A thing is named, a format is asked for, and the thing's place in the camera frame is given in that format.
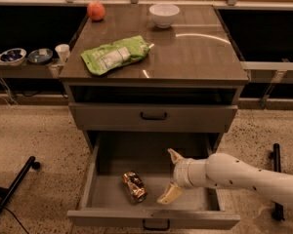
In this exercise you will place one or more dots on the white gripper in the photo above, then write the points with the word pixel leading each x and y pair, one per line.
pixel 180 174

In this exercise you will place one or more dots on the green chip bag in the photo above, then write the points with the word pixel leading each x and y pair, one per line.
pixel 106 57

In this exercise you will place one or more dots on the grey side shelf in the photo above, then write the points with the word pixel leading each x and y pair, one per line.
pixel 27 70

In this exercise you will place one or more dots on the grey drawer cabinet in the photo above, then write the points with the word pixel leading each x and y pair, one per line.
pixel 191 62

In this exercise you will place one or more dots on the blue patterned bowl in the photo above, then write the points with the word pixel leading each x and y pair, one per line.
pixel 13 57

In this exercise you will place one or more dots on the red apple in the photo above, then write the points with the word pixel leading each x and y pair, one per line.
pixel 96 11

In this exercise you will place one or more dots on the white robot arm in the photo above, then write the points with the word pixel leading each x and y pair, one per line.
pixel 221 170

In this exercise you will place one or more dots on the black right stand leg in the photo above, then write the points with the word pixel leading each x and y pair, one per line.
pixel 277 213

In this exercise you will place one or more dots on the crushed orange soda can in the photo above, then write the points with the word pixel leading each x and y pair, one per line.
pixel 136 187

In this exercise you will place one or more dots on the open grey middle drawer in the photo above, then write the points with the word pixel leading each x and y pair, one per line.
pixel 107 202

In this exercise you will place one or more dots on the closed grey top drawer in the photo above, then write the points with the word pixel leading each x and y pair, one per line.
pixel 179 118

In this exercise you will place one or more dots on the black left stand leg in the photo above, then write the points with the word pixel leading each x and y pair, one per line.
pixel 7 193

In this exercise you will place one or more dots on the black stand leg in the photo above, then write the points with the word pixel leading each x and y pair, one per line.
pixel 277 213
pixel 7 193

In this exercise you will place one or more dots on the white bowl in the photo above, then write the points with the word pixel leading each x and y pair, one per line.
pixel 163 15

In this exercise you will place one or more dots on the white paper cup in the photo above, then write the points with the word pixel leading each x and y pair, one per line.
pixel 63 52

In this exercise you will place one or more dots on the dark blue bowl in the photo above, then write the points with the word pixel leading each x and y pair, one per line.
pixel 40 56

